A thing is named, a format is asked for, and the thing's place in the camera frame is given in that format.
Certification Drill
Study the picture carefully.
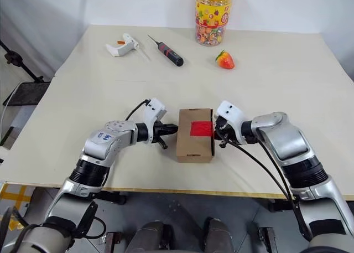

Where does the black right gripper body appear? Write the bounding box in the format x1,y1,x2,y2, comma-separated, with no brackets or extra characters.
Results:
217,116,236,149

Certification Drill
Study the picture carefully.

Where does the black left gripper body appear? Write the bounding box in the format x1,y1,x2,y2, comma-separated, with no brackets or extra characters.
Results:
151,122,169,151

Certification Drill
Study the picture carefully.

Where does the brown cardboard box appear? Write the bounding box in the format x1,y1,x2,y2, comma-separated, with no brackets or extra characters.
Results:
176,107,216,164

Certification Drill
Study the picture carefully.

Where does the red tape seal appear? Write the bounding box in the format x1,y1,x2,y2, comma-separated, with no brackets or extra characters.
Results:
190,121,215,137

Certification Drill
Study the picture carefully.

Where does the red toy strawberry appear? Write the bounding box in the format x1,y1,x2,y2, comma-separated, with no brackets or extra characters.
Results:
215,49,236,70

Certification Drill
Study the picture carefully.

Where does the black red screwdriver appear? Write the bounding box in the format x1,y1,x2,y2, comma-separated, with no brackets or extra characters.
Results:
147,34,184,68

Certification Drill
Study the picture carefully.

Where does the white glue gun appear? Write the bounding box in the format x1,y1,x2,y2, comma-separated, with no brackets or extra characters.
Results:
105,33,139,57

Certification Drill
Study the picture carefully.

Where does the dark rounded shape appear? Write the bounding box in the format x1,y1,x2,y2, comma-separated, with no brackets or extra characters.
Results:
134,221,172,253
204,218,240,253

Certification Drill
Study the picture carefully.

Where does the candy jar with orange lid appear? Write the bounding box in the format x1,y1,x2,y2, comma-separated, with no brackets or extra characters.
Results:
195,0,236,47

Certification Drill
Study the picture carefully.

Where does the black table foot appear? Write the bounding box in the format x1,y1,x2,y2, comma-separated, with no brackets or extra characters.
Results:
258,227,277,253
105,232,122,253

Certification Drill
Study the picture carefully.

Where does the black tray stand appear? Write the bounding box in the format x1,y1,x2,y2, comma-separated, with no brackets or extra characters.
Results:
2,81,51,107

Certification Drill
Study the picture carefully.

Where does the black tripod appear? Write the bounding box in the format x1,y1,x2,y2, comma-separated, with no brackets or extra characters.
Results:
0,39,45,84

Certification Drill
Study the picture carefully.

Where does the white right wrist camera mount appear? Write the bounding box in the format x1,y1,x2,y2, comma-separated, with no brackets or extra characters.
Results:
216,100,247,146

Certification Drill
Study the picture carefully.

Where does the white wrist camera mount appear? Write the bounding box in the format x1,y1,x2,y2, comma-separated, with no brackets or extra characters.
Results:
142,97,168,144
216,100,247,146

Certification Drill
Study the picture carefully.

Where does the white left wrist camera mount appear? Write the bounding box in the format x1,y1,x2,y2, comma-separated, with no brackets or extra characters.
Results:
142,97,168,144

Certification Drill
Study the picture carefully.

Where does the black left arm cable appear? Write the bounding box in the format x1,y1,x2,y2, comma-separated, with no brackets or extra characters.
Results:
124,99,152,121

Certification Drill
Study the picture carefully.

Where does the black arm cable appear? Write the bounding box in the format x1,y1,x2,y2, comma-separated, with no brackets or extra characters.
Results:
220,138,313,241
124,99,152,121

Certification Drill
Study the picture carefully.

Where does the black table frame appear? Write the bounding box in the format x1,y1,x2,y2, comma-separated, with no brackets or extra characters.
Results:
93,190,301,212

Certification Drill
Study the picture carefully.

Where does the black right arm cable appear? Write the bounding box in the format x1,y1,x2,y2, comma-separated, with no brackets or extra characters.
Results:
220,138,313,241

